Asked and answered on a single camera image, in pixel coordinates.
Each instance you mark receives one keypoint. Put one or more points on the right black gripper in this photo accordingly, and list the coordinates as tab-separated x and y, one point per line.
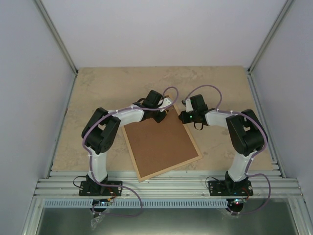
184	119

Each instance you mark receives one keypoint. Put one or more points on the right aluminium corner post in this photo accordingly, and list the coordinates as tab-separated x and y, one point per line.
270	35

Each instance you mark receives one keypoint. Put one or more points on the grey slotted cable duct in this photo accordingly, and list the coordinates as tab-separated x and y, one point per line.
136	204

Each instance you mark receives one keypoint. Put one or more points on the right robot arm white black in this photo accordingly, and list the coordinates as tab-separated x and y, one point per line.
247	137

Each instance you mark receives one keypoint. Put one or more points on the aluminium rail base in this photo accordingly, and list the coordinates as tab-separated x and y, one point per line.
170	185

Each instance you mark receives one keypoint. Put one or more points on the aluminium corner post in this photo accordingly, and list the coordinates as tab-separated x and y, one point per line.
56	36
270	35

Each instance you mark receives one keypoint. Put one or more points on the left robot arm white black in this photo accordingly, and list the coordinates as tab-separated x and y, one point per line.
101	130

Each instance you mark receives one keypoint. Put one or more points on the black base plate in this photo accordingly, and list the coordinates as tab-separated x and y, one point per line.
225	188
113	188

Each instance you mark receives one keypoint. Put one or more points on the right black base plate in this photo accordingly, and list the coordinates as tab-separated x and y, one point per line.
225	188

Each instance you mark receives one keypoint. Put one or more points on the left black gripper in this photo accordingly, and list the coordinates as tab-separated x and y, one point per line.
159	118

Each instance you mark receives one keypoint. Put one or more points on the wooden photo frame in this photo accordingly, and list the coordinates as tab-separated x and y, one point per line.
157	148

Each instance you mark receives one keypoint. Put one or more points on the left aluminium corner post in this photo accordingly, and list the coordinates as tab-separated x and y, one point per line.
56	36

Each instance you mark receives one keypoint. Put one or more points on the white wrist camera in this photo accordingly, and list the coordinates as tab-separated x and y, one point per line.
188	105
165	103

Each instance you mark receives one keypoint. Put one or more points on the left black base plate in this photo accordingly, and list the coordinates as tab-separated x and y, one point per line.
113	188

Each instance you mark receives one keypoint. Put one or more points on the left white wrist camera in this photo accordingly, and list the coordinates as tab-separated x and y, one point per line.
165	103

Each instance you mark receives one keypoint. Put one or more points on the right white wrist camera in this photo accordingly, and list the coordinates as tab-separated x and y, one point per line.
188	105

